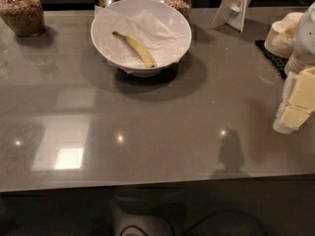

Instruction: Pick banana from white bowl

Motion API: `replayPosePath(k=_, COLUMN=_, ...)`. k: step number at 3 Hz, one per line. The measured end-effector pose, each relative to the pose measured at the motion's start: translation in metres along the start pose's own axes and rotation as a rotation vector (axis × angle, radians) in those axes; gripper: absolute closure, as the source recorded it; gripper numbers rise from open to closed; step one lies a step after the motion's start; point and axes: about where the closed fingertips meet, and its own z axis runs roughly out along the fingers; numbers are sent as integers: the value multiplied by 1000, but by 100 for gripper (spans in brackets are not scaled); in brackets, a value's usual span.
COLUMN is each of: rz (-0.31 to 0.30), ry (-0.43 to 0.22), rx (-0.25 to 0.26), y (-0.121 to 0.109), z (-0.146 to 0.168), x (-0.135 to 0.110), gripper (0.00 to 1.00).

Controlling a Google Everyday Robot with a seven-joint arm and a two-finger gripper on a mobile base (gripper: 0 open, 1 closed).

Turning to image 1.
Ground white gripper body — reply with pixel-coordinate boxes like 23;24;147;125
273;72;297;134

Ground left glass cereal jar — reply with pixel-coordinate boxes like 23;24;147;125
0;0;45;36

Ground white bowl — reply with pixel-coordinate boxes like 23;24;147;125
90;0;193;78

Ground white paper napkin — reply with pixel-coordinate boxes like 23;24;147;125
94;5;187;70

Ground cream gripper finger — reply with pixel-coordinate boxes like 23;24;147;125
281;105;310;129
288;67;315;112

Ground black rubber mat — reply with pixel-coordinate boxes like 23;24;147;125
255;40;287;80

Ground white folded sign stand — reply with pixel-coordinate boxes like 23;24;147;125
211;0;252;32

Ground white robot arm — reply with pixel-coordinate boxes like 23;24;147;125
273;2;315;134

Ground yellow green banana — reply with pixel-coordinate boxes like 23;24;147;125
112;31;158;68

